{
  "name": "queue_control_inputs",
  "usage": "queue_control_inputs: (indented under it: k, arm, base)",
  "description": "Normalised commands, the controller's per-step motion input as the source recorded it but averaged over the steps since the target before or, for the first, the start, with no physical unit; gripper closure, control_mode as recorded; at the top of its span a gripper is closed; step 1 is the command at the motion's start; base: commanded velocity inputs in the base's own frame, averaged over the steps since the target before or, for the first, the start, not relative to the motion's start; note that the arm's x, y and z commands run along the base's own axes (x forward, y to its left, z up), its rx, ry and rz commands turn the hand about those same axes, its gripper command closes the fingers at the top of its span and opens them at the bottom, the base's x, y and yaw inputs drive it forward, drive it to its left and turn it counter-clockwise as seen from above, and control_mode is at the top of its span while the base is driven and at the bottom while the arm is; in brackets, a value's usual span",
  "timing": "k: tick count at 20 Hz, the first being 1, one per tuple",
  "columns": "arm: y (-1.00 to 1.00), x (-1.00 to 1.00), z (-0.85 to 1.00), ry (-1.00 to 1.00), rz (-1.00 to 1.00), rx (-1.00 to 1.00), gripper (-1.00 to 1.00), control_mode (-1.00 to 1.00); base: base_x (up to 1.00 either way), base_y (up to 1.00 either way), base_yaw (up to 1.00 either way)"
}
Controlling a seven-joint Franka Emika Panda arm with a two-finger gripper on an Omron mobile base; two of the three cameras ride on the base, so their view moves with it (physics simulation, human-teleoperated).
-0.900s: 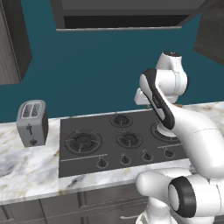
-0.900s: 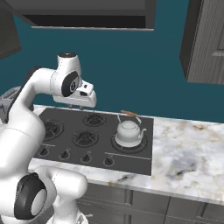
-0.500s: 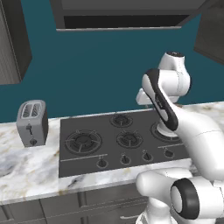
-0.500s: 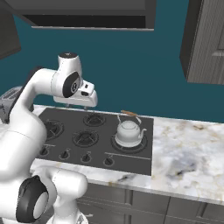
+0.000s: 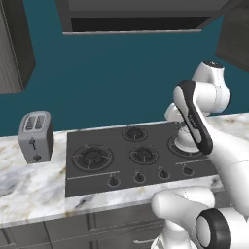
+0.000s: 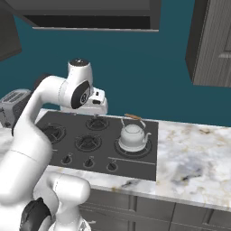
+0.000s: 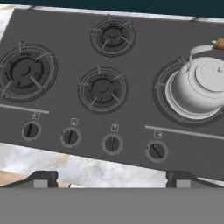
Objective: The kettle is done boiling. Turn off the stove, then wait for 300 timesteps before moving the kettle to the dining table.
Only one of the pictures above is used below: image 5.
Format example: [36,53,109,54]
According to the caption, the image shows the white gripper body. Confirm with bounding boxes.
[163,102,187,124]

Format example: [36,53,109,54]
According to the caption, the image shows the white kettle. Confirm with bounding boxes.
[174,124,199,154]

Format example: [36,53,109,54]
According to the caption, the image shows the black hob knob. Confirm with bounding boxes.
[158,166,171,181]
[133,170,147,185]
[181,162,195,177]
[107,173,121,189]

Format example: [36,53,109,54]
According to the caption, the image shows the dark grey hob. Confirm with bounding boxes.
[64,121,226,199]

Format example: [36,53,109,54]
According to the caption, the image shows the dark grey range hood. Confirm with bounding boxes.
[53,0,235,36]

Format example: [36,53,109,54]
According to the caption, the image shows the grey drawer front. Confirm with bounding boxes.
[93,203,165,230]
[43,212,93,242]
[95,225,165,249]

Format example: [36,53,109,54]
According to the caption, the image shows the grey toaster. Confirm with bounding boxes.
[18,110,54,164]

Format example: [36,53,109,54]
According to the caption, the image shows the dark grey wall cupboard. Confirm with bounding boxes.
[0,0,37,96]
[215,5,249,73]

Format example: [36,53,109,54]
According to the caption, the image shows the silver drawer handle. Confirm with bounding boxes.
[132,237,158,245]

